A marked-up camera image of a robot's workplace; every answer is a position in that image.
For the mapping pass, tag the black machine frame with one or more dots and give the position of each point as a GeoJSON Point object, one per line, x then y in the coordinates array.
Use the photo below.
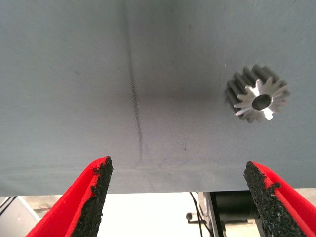
{"type": "Point", "coordinates": [232, 205]}

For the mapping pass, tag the small steel planetary gear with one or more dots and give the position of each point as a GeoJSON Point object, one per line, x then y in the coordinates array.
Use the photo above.
{"type": "Point", "coordinates": [247, 98]}

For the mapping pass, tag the light grey box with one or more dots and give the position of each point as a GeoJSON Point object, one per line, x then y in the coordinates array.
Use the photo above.
{"type": "Point", "coordinates": [17, 222]}

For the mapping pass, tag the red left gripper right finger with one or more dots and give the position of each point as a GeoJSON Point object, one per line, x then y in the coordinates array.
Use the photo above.
{"type": "Point", "coordinates": [281, 212]}

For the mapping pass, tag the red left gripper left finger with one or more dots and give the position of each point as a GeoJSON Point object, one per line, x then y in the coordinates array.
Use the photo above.
{"type": "Point", "coordinates": [64, 212]}

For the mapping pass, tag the dark grey table cloth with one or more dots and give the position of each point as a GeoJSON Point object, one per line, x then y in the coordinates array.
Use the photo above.
{"type": "Point", "coordinates": [98, 74]}

